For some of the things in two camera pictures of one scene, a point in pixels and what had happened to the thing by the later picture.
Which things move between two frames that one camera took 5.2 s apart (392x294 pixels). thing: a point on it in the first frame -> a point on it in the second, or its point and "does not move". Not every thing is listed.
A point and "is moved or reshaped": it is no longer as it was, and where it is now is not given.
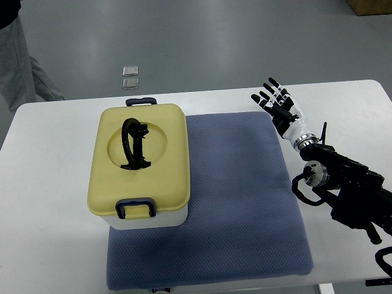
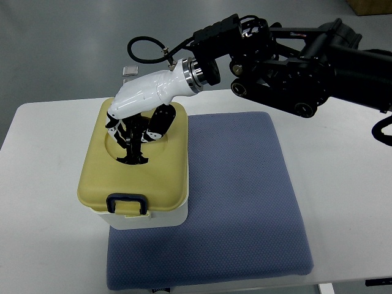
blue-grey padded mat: (245, 220) does not move
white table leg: (326, 288) does not move
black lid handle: (138, 130) is moved or reshaped
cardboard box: (365, 7) does not move
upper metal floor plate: (129, 71) does not move
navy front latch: (144, 201) -> (112, 198)
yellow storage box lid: (166, 181) is moved or reshaped
